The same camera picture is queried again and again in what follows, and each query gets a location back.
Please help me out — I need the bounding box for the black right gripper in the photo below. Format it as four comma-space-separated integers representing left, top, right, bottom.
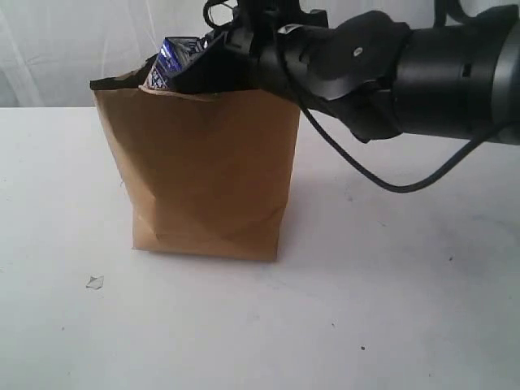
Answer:
170, 7, 329, 106

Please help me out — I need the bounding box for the brown paper bag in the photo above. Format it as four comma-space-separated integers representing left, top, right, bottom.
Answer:
89, 65, 300, 262

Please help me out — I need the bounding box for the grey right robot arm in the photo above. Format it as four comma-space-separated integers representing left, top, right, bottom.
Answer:
169, 1, 519, 145

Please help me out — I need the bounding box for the clear plastic scrap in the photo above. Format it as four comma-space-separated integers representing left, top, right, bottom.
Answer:
85, 275, 104, 291

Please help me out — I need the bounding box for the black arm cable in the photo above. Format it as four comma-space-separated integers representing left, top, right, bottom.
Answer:
201, 0, 496, 193

